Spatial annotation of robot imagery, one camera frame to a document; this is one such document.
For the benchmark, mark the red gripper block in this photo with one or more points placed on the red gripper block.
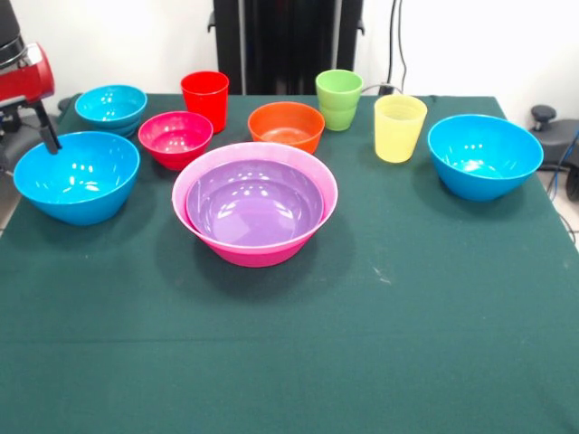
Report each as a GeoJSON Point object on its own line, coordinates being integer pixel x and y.
{"type": "Point", "coordinates": [27, 83]}

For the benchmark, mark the purple shallow bowl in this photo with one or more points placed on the purple shallow bowl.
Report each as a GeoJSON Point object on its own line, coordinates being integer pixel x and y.
{"type": "Point", "coordinates": [255, 212]}

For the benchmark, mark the large pink bowl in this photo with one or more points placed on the large pink bowl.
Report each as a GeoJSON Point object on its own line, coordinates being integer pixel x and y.
{"type": "Point", "coordinates": [253, 255]}

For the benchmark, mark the medium blue bowl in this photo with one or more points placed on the medium blue bowl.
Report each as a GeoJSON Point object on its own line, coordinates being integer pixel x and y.
{"type": "Point", "coordinates": [77, 181]}
{"type": "Point", "coordinates": [484, 163]}

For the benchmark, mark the small blue bowl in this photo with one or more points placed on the small blue bowl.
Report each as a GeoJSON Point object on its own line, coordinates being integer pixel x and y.
{"type": "Point", "coordinates": [123, 132]}
{"type": "Point", "coordinates": [111, 106]}

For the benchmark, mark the small crimson bowl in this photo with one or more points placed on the small crimson bowl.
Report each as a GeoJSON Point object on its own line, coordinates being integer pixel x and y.
{"type": "Point", "coordinates": [174, 133]}

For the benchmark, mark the red cup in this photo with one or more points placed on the red cup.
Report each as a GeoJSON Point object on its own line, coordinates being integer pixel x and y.
{"type": "Point", "coordinates": [203, 99]}

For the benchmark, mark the small orange bowl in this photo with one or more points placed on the small orange bowl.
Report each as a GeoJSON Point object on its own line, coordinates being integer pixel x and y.
{"type": "Point", "coordinates": [285, 119]}

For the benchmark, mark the green cup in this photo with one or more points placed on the green cup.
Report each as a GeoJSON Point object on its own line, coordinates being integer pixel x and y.
{"type": "Point", "coordinates": [337, 110]}

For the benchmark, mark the dark green tablecloth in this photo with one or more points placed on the dark green tablecloth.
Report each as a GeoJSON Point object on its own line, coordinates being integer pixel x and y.
{"type": "Point", "coordinates": [289, 361]}

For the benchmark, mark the yellow cup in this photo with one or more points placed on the yellow cup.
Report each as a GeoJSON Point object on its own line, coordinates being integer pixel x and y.
{"type": "Point", "coordinates": [400, 135]}

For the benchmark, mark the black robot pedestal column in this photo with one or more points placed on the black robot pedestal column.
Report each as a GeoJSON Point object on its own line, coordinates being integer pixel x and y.
{"type": "Point", "coordinates": [271, 45]}

